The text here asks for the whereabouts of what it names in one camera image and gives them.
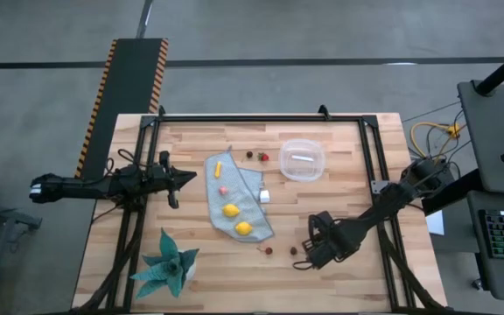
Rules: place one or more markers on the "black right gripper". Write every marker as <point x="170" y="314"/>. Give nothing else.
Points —
<point x="326" y="251"/>

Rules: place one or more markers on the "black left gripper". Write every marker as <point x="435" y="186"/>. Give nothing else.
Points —
<point x="160" y="177"/>

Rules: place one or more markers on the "dark cherry with stem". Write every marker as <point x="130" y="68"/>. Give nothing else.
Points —
<point x="249" y="154"/>
<point x="293" y="250"/>

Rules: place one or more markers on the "small yellow elongated produce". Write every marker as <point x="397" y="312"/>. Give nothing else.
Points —
<point x="218" y="170"/>

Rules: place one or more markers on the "small pink produce piece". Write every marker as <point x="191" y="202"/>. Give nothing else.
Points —
<point x="223" y="191"/>

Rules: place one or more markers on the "red cherry with stem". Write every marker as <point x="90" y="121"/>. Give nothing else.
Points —
<point x="268" y="250"/>

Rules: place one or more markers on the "yellow lemon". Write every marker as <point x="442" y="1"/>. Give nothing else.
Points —
<point x="243" y="228"/>
<point x="231" y="210"/>

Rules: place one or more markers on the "grey waffle dish cloth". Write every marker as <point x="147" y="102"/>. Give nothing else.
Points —
<point x="243" y="198"/>

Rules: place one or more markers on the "red strawberry with leaves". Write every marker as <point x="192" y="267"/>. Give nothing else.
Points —
<point x="263" y="157"/>

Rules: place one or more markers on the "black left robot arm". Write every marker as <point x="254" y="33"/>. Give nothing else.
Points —
<point x="81" y="186"/>

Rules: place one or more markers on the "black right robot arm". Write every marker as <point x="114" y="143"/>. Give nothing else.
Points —
<point x="379" y="210"/>

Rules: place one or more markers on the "clear plastic tupperware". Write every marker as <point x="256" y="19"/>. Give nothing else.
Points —
<point x="291" y="172"/>

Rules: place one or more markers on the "small white block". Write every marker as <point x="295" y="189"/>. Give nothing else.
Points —
<point x="264" y="196"/>

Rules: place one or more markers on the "teal artificial plant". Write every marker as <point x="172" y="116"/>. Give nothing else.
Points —
<point x="169" y="267"/>

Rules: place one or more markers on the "white plant pot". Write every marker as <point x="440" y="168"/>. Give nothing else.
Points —
<point x="191" y="271"/>

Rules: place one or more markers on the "black mat with hazard stripes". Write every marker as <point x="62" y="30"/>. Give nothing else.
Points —
<point x="129" y="87"/>

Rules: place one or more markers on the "white paper sheet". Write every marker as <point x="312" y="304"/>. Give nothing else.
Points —
<point x="436" y="223"/>

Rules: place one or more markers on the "black desk support beam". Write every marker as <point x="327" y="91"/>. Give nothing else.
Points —
<point x="449" y="193"/>

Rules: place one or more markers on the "grey desk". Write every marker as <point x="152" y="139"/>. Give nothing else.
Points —
<point x="479" y="271"/>
<point x="492" y="140"/>

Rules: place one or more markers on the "grey metal stand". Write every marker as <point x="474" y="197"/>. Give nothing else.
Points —
<point x="11" y="216"/>

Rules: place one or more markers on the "black slanted pole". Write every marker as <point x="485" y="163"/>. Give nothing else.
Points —
<point x="501" y="72"/>

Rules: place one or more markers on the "black aluminium table frame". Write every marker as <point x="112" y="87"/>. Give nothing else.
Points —
<point x="256" y="118"/>

